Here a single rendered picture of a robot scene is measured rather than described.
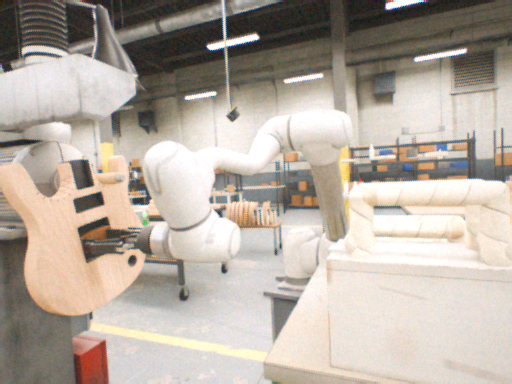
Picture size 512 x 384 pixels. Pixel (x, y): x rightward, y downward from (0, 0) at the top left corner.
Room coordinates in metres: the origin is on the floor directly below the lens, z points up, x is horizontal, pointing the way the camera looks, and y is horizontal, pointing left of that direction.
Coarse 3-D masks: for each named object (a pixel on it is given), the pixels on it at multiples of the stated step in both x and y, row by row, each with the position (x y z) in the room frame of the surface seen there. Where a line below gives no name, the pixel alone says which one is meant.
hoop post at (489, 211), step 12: (492, 204) 0.38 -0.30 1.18; (504, 204) 0.38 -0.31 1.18; (480, 216) 0.40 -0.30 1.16; (492, 216) 0.38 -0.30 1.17; (504, 216) 0.38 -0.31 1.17; (480, 228) 0.40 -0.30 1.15; (492, 228) 0.38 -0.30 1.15; (504, 228) 0.38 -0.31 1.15; (480, 240) 0.40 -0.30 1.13; (492, 240) 0.38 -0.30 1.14; (504, 240) 0.38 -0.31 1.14; (492, 252) 0.38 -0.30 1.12; (504, 252) 0.38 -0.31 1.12; (492, 264) 0.38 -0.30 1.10; (504, 264) 0.38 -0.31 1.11
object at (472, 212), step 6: (468, 210) 0.47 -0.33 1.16; (474, 210) 0.46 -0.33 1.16; (468, 216) 0.47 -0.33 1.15; (474, 216) 0.46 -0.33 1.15; (468, 222) 0.47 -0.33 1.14; (474, 222) 0.46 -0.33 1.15; (468, 228) 0.47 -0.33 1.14; (474, 228) 0.46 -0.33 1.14; (468, 234) 0.47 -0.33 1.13; (474, 234) 0.46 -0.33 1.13; (468, 240) 0.47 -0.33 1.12; (474, 240) 0.46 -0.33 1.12; (468, 246) 0.47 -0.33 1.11; (474, 246) 0.46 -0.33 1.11; (480, 246) 0.46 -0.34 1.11
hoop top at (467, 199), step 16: (352, 192) 0.45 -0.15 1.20; (368, 192) 0.44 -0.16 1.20; (384, 192) 0.43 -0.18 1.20; (400, 192) 0.43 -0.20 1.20; (416, 192) 0.42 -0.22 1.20; (432, 192) 0.41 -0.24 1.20; (448, 192) 0.40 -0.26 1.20; (464, 192) 0.39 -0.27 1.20; (480, 192) 0.39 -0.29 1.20; (496, 192) 0.38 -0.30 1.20
